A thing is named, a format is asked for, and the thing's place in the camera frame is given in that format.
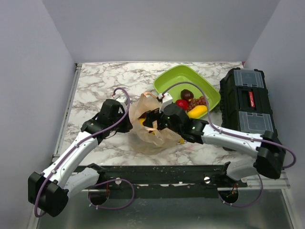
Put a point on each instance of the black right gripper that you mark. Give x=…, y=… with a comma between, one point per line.
x=152, y=116

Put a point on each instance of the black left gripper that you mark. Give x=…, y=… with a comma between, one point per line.
x=127, y=127

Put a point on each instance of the dark red fake fruit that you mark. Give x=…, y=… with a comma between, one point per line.
x=186, y=95

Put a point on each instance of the yellow fake fruit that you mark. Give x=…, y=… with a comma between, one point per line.
x=142, y=121

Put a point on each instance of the translucent orange plastic bag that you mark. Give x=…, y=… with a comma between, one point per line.
x=149, y=140

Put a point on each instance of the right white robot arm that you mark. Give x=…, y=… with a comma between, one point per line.
x=266, y=155

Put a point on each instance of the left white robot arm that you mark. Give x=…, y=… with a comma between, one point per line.
x=50, y=190

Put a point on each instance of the yellow fake mango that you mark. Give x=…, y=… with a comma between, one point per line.
x=198, y=111

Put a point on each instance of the red fake grapes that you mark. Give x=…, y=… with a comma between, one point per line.
x=197, y=101

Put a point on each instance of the green plastic tray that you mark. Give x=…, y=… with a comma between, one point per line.
x=181, y=77

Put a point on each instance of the black plastic toolbox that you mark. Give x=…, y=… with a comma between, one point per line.
x=245, y=103

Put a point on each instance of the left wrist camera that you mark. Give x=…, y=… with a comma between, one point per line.
x=122, y=99

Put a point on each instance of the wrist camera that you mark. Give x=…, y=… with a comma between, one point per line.
x=122, y=99
x=165, y=100

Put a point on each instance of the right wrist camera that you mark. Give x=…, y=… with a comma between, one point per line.
x=165, y=100

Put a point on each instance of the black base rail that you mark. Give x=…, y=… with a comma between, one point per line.
x=164, y=181

